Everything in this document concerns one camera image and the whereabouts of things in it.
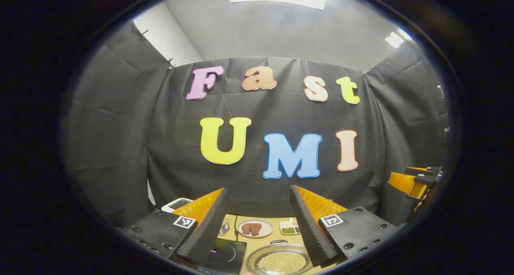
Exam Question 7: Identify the white plate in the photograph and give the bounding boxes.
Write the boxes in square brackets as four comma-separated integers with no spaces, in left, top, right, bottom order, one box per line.
[237,219,274,238]

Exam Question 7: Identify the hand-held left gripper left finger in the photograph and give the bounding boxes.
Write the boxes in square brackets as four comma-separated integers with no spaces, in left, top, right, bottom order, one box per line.
[120,187,229,267]

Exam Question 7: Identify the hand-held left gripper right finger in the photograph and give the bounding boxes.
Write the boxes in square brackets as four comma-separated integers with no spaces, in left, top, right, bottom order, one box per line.
[289,185,400,267]

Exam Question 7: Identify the stainless steel pot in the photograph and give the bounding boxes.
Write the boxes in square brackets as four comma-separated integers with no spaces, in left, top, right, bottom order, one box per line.
[246,240,314,275]

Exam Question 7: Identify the white divided dish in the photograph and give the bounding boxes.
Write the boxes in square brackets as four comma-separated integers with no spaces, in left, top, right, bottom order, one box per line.
[279,218,302,236]

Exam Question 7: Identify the white toaster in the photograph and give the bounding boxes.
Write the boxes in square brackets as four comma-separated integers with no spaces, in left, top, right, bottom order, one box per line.
[161,197,194,214]

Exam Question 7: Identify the small ceiling light panel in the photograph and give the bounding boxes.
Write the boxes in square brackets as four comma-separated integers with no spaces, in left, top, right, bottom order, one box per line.
[384,28,414,49]

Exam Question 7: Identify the black induction cooktop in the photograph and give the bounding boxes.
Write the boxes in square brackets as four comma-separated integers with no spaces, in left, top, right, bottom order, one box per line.
[200,238,247,275]

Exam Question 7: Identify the pile of soybeans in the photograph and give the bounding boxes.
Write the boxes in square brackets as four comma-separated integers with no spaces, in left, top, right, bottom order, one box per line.
[257,251,308,275]

